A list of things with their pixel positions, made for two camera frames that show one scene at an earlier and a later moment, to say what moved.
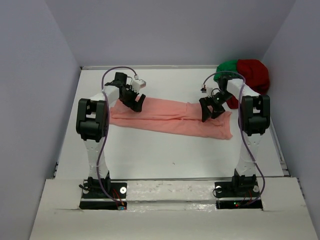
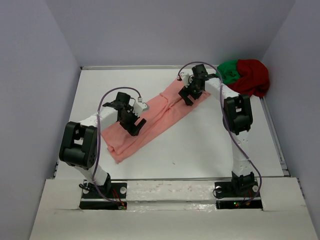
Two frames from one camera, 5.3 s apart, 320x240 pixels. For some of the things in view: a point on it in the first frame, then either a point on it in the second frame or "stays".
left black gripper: (137, 106) to (133, 129)
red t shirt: (256, 76) stays
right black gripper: (206, 113) to (183, 93)
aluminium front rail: (171, 178) stays
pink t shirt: (172, 116) to (163, 110)
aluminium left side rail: (55, 169) stays
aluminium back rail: (153, 67) stays
